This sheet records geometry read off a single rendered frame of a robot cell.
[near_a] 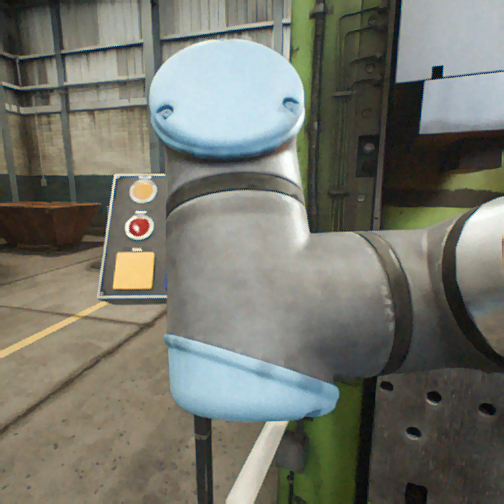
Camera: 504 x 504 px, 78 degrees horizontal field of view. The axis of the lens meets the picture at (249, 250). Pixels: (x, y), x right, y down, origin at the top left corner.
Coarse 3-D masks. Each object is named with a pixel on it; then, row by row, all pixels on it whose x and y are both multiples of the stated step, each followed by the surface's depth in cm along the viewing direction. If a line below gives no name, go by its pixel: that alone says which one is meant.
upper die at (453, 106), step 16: (432, 80) 58; (448, 80) 57; (464, 80) 56; (480, 80) 55; (496, 80) 54; (432, 96) 58; (448, 96) 57; (464, 96) 56; (480, 96) 55; (496, 96) 54; (416, 112) 71; (432, 112) 58; (448, 112) 57; (464, 112) 57; (480, 112) 56; (496, 112) 55; (416, 128) 67; (432, 128) 59; (448, 128) 58; (464, 128) 57; (480, 128) 56; (496, 128) 55; (416, 144) 74; (432, 144) 74; (448, 144) 74
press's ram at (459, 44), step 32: (416, 0) 56; (448, 0) 55; (480, 0) 53; (416, 32) 57; (448, 32) 55; (480, 32) 54; (416, 64) 58; (448, 64) 56; (480, 64) 54; (416, 96) 68
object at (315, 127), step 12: (324, 0) 73; (312, 12) 76; (324, 12) 74; (312, 84) 77; (312, 96) 78; (312, 108) 78; (312, 120) 78; (312, 132) 79; (312, 144) 79; (312, 156) 80; (312, 168) 80; (312, 180) 81; (312, 192) 82; (312, 204) 82; (312, 216) 83; (312, 228) 83; (312, 420) 91
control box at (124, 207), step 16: (128, 176) 70; (144, 176) 70; (160, 176) 70; (112, 192) 68; (128, 192) 68; (160, 192) 69; (112, 208) 67; (128, 208) 67; (144, 208) 67; (160, 208) 67; (112, 224) 66; (128, 224) 66; (160, 224) 66; (112, 240) 65; (128, 240) 65; (144, 240) 65; (160, 240) 65; (112, 256) 64; (160, 256) 64; (112, 272) 63; (160, 272) 63; (112, 288) 62; (160, 288) 62; (112, 304) 68; (128, 304) 68; (144, 304) 68
